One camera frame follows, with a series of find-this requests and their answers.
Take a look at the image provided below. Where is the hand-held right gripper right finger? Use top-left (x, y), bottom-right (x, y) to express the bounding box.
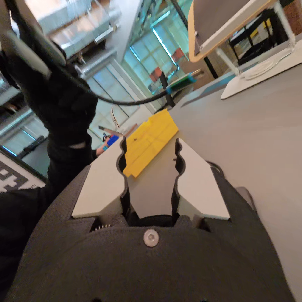
top-left (172, 138), bottom-right (230, 221)

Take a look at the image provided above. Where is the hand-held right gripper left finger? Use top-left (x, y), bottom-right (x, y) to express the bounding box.
top-left (71, 136), bottom-right (129, 218)

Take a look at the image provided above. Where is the yellow plastic bin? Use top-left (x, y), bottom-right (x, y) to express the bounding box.
top-left (123, 109), bottom-right (179, 178)

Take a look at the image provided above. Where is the black braided hdmi cable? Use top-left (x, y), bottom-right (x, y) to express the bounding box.
top-left (67, 71), bottom-right (197, 105)

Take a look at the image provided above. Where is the person's left hand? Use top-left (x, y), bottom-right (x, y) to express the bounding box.
top-left (0, 47), bottom-right (99, 148)

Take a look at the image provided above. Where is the printed paper strip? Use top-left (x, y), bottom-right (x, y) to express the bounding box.
top-left (110, 107), bottom-right (121, 129)

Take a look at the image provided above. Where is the printed marker sign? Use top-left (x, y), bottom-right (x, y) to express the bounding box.
top-left (0, 153), bottom-right (46, 193)

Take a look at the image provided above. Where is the teal desk hatch cover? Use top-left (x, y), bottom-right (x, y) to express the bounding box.
top-left (182, 71), bottom-right (236, 108)

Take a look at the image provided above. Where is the black mesh office chair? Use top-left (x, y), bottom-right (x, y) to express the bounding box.
top-left (160, 72), bottom-right (176, 108)

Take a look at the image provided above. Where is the black vertical pole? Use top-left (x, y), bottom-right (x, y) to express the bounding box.
top-left (170, 0), bottom-right (219, 80)

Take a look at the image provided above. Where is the white stand with wooden board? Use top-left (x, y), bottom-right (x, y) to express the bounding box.
top-left (188, 0), bottom-right (302, 100)

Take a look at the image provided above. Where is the silver rectangular ventilation duct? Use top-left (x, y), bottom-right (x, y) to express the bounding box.
top-left (38, 3), bottom-right (119, 55)

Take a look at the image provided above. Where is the silver spiral ventilation duct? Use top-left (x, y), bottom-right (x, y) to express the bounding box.
top-left (78, 51), bottom-right (118, 76)

